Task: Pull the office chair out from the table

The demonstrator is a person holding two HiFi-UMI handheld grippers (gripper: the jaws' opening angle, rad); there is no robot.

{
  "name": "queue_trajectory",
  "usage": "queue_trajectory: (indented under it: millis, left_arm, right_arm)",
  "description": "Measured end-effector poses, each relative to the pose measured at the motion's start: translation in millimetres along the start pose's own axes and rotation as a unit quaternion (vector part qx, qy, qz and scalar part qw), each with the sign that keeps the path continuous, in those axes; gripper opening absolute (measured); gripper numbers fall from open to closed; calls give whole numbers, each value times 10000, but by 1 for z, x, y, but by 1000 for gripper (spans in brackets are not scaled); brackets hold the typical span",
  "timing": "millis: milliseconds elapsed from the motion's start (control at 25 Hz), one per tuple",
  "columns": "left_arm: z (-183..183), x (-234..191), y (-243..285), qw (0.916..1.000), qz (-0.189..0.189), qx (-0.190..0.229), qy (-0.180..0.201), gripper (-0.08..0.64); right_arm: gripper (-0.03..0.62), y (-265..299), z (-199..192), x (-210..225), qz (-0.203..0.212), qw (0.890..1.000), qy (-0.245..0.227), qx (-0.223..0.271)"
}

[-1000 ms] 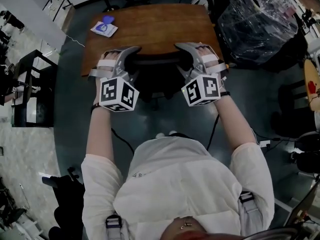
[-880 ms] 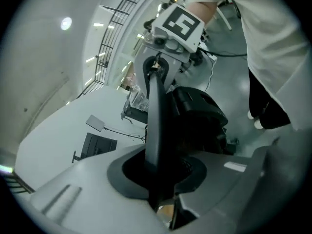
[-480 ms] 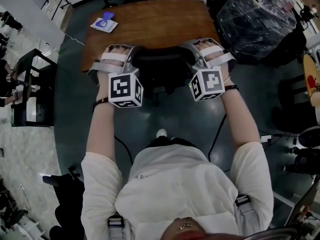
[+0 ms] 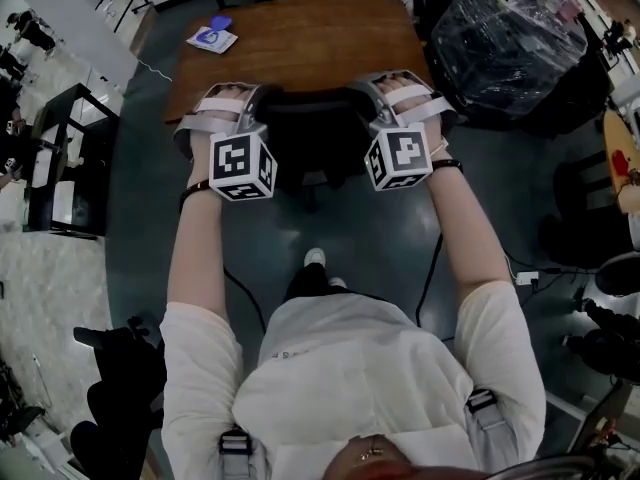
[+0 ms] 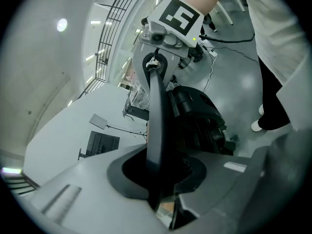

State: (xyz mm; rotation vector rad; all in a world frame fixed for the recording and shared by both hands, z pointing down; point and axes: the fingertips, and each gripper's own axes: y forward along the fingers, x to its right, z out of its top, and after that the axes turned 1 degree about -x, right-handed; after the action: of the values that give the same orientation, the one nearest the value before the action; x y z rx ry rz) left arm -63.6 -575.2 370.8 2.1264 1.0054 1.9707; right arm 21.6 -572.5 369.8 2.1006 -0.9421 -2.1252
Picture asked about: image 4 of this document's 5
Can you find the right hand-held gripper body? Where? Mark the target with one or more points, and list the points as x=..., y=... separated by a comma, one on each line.
x=405, y=153

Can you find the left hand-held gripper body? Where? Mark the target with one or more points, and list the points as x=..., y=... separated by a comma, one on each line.
x=237, y=160

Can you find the black office chair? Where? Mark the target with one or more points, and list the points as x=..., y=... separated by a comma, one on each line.
x=315, y=138
x=120, y=403

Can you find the person's right forearm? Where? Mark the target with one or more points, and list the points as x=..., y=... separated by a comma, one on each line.
x=465, y=233

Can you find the person's left forearm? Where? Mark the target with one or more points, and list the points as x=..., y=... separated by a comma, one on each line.
x=197, y=248

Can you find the person's left hand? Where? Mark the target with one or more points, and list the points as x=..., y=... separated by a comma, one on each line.
x=220, y=120

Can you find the person's right hand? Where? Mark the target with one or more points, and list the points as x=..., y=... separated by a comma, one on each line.
x=417, y=105

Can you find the black wristband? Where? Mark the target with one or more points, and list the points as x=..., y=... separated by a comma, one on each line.
x=447, y=164

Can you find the person's white shoe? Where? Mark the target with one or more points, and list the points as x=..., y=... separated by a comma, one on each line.
x=337, y=282
x=315, y=257

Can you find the blue and white pouch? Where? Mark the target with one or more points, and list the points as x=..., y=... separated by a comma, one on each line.
x=212, y=35

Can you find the wooden desk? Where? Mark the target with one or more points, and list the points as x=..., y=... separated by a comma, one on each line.
x=310, y=43

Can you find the person's black trousers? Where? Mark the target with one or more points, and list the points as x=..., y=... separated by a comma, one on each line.
x=310, y=283

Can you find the plastic-wrapped black equipment pallet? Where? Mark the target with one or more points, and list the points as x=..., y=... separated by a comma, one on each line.
x=510, y=43

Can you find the white power strip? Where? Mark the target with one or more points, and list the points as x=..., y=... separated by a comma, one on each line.
x=527, y=277

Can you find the black metal rack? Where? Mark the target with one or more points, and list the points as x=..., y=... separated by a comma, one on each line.
x=60, y=168

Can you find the round wooden table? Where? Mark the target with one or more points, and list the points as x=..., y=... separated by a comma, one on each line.
x=620, y=138

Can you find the red object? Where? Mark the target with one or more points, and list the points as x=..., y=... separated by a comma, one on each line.
x=621, y=162

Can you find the person's white shirt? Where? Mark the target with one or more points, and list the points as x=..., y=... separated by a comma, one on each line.
x=350, y=368

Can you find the dark work table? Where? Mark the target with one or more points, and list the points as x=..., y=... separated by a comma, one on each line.
x=607, y=418

